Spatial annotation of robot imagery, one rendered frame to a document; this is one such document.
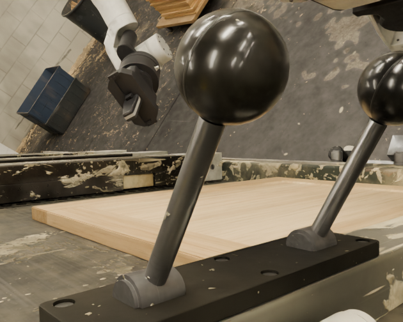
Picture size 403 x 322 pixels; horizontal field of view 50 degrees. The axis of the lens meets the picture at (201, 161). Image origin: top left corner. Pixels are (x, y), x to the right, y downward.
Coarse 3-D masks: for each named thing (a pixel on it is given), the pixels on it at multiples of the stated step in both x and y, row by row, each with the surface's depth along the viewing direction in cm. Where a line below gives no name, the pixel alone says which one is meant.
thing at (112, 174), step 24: (0, 168) 77; (24, 168) 80; (48, 168) 83; (72, 168) 86; (96, 168) 90; (120, 168) 94; (144, 168) 98; (168, 168) 102; (216, 168) 112; (0, 192) 78; (24, 192) 80; (48, 192) 83; (72, 192) 87; (96, 192) 90
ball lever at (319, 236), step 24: (384, 72) 21; (360, 96) 22; (384, 96) 21; (384, 120) 22; (360, 144) 23; (360, 168) 24; (336, 192) 25; (336, 216) 25; (288, 240) 26; (312, 240) 25
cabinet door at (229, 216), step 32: (160, 192) 76; (224, 192) 77; (256, 192) 76; (288, 192) 76; (320, 192) 75; (352, 192) 74; (384, 192) 73; (64, 224) 55; (96, 224) 49; (128, 224) 49; (160, 224) 49; (192, 224) 50; (224, 224) 50; (256, 224) 49; (288, 224) 49; (352, 224) 47; (192, 256) 36
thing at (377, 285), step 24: (384, 240) 31; (360, 264) 26; (384, 264) 28; (312, 288) 23; (336, 288) 24; (360, 288) 26; (384, 288) 28; (240, 312) 19; (264, 312) 20; (288, 312) 21; (312, 312) 23; (384, 312) 28
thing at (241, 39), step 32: (192, 32) 13; (224, 32) 13; (256, 32) 13; (192, 64) 13; (224, 64) 13; (256, 64) 13; (288, 64) 14; (192, 96) 13; (224, 96) 13; (256, 96) 13; (224, 128) 15; (192, 160) 15; (192, 192) 16; (160, 256) 17; (128, 288) 18; (160, 288) 18
